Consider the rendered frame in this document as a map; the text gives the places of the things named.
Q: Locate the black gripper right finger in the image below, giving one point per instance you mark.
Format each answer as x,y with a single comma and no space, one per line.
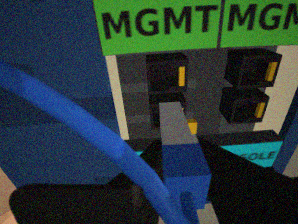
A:
242,192

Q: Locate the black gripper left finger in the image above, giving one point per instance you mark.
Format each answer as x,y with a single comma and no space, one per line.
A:
118,202

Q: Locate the blue network cable with plug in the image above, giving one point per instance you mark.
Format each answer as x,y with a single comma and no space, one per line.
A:
186,174

